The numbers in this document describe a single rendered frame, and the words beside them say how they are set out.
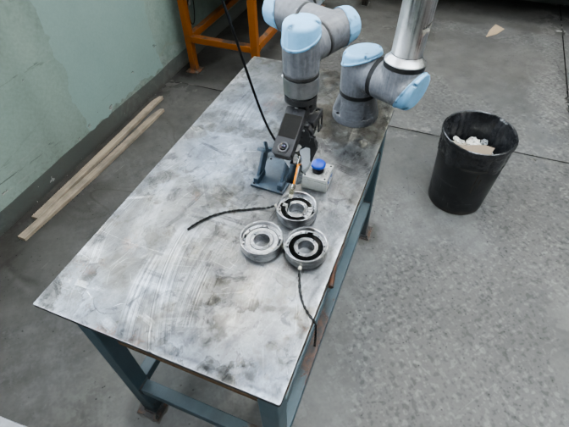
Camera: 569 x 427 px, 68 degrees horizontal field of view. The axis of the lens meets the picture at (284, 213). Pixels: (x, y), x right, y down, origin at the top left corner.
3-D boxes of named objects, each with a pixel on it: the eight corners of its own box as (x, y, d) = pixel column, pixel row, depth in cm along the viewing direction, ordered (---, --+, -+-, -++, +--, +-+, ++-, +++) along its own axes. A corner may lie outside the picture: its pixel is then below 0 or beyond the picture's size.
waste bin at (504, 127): (484, 228, 210) (518, 163, 178) (417, 210, 218) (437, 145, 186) (489, 183, 231) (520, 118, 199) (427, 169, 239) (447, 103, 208)
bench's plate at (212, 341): (279, 409, 80) (279, 406, 79) (36, 308, 96) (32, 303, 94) (403, 87, 154) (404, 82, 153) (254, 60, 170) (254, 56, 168)
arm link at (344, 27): (324, -6, 90) (290, 10, 85) (367, 8, 85) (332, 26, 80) (323, 30, 96) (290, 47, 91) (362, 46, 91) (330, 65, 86)
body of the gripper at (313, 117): (323, 130, 100) (325, 84, 91) (309, 151, 95) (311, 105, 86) (294, 122, 103) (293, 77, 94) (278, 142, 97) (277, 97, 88)
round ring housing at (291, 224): (322, 207, 112) (323, 196, 109) (308, 235, 106) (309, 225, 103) (285, 197, 115) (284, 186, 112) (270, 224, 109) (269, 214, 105)
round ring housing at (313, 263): (290, 233, 106) (290, 223, 103) (331, 241, 104) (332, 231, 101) (278, 266, 100) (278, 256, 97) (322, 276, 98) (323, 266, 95)
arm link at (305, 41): (333, 17, 78) (302, 33, 74) (329, 71, 87) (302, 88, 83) (301, 6, 82) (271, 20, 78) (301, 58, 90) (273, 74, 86)
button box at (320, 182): (325, 193, 116) (326, 180, 112) (301, 187, 118) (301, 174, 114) (334, 174, 121) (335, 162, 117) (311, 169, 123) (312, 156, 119)
